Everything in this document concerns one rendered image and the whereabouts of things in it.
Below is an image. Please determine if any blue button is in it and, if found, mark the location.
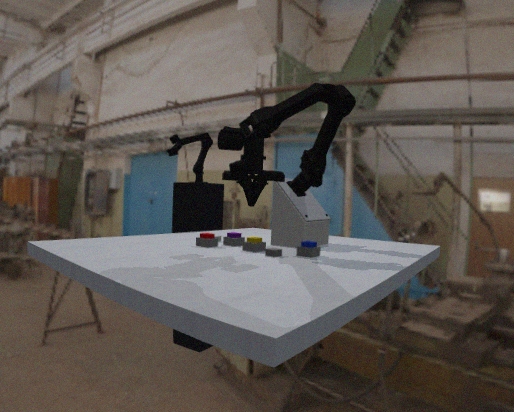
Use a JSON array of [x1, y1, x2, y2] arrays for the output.
[[296, 241, 321, 258]]

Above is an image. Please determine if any red button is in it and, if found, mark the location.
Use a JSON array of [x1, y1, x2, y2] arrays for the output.
[[196, 233, 218, 247]]

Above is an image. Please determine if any yellow button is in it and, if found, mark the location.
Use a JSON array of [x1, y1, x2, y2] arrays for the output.
[[242, 237, 266, 253]]

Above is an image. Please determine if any purple button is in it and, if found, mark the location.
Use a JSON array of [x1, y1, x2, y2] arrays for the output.
[[223, 232, 245, 247]]

